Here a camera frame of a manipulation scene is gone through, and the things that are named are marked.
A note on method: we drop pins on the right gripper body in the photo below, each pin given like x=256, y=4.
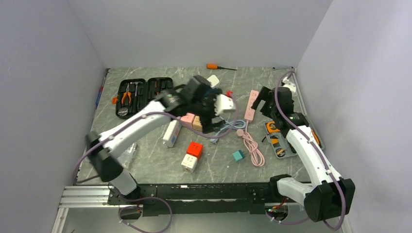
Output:
x=268, y=109

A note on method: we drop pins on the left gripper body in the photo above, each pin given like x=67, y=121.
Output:
x=205, y=109

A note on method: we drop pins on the pink cube socket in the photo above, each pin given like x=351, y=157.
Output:
x=187, y=120

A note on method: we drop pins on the pink power strip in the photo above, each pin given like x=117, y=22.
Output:
x=249, y=113

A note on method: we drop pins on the beige cube socket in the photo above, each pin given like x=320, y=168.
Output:
x=196, y=124

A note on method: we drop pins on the white long power strip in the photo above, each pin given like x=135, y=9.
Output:
x=171, y=133

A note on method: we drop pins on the red cube socket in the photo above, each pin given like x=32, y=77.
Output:
x=195, y=149

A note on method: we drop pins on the grey tool tray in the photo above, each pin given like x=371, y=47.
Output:
x=277, y=140

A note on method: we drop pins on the black tool case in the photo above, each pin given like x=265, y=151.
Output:
x=142, y=92

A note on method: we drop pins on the teal plug adapter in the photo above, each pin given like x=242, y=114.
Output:
x=238, y=155

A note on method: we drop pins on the white cube socket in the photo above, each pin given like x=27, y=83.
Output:
x=189, y=163

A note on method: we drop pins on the clear plastic screw box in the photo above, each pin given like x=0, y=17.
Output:
x=127, y=157

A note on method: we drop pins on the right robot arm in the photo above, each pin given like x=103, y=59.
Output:
x=328, y=195

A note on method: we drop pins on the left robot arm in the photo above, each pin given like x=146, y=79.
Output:
x=103, y=149

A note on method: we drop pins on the white charger plug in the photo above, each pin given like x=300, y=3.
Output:
x=213, y=80

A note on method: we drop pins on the orange tape measure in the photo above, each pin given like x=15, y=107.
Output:
x=271, y=128

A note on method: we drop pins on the black electrical tape roll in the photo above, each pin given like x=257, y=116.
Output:
x=280, y=152

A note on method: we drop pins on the orange pliers in case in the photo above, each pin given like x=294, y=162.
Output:
x=126, y=98

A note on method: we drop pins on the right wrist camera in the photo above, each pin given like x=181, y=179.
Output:
x=287, y=83

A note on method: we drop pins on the orange handled screwdriver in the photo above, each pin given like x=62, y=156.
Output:
x=215, y=67

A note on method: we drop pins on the blue pen at wall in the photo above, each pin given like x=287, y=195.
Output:
x=100, y=92

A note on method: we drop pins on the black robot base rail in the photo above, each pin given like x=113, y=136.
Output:
x=203, y=198

